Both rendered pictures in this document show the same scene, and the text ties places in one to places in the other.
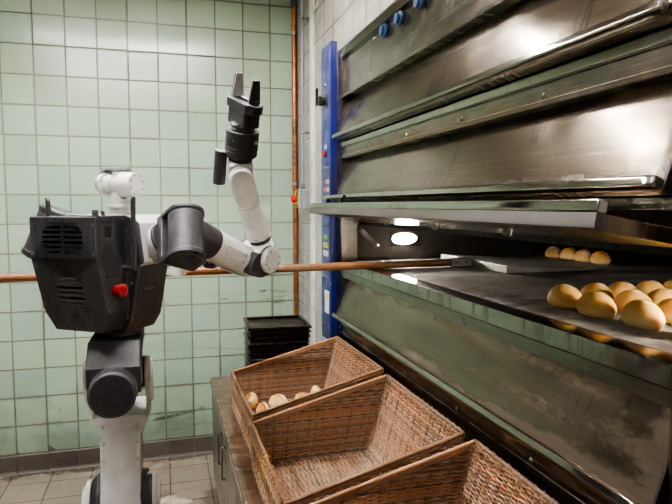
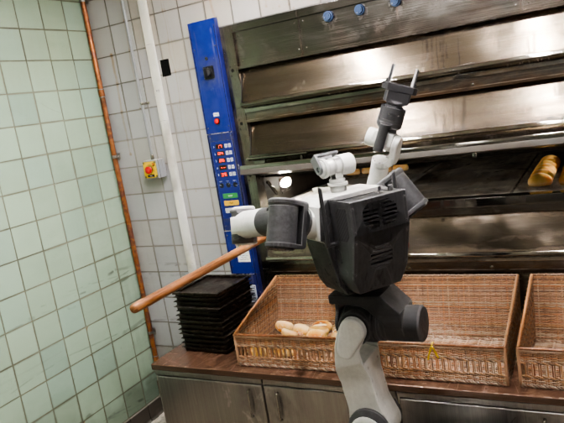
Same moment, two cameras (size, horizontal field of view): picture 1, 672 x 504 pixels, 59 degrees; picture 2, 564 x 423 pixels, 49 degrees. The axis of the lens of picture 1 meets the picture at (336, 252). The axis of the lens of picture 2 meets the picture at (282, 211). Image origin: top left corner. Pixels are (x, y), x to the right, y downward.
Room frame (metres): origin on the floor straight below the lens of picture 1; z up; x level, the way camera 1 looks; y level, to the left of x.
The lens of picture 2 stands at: (0.39, 2.06, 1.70)
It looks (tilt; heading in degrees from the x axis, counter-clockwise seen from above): 10 degrees down; 315
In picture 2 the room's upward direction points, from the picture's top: 9 degrees counter-clockwise
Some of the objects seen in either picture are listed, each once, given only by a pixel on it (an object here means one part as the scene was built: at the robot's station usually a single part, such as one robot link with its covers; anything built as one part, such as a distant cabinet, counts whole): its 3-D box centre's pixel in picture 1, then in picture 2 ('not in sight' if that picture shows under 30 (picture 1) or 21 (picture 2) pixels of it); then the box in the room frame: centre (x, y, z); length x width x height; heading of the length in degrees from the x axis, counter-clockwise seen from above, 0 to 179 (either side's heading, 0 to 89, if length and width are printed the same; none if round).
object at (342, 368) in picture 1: (300, 388); (310, 318); (2.26, 0.14, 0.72); 0.56 x 0.49 x 0.28; 17
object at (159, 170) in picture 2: (302, 198); (154, 169); (3.21, 0.18, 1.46); 0.10 x 0.07 x 0.10; 16
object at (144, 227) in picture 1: (106, 265); (355, 234); (1.56, 0.60, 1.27); 0.34 x 0.30 x 0.36; 71
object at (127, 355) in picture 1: (116, 368); (379, 313); (1.53, 0.57, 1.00); 0.28 x 0.13 x 0.18; 15
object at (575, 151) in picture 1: (430, 167); (430, 117); (1.78, -0.28, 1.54); 1.79 x 0.11 x 0.19; 16
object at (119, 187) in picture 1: (121, 189); (336, 169); (1.61, 0.58, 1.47); 0.10 x 0.07 x 0.09; 71
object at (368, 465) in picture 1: (345, 451); (443, 323); (1.67, -0.03, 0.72); 0.56 x 0.49 x 0.28; 16
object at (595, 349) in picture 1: (435, 294); (441, 203); (1.78, -0.30, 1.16); 1.80 x 0.06 x 0.04; 16
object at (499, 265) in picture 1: (509, 261); (369, 180); (2.46, -0.72, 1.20); 0.55 x 0.36 x 0.03; 15
